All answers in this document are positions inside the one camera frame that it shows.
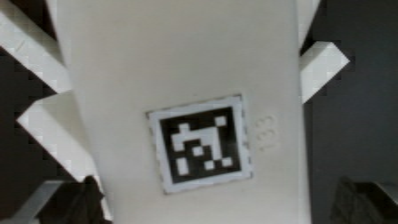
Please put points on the white cabinet block part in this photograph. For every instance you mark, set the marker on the white cabinet block part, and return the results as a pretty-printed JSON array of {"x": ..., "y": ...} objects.
[{"x": 184, "y": 67}]

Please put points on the white bar at right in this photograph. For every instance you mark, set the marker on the white bar at right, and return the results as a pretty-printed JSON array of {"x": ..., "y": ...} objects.
[{"x": 33, "y": 47}]

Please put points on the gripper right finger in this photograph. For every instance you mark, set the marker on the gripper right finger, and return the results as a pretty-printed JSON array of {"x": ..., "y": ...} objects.
[{"x": 365, "y": 202}]

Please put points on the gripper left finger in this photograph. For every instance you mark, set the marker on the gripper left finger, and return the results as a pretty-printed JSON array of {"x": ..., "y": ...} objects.
[{"x": 65, "y": 203}]

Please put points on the white cabinet door panel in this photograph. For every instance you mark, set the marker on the white cabinet door panel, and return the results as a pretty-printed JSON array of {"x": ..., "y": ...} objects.
[{"x": 323, "y": 59}]

